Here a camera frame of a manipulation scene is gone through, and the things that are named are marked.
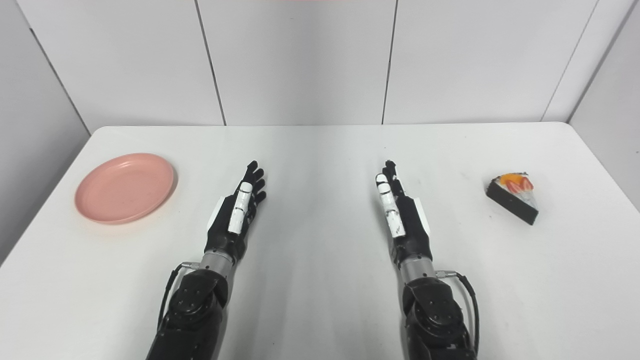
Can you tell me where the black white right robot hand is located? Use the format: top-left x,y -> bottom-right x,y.
375,160 -> 433,265

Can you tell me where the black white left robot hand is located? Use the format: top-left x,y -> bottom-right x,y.
204,160 -> 267,261

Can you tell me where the chocolate cake slice with fruit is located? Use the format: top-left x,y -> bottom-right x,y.
484,172 -> 540,226

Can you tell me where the pink round plate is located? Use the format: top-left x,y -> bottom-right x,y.
74,153 -> 177,225

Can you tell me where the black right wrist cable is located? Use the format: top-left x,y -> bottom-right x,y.
435,270 -> 481,357

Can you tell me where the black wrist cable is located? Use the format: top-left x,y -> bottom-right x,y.
157,261 -> 202,332
435,270 -> 481,357

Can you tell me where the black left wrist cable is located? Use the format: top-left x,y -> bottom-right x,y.
157,261 -> 202,332

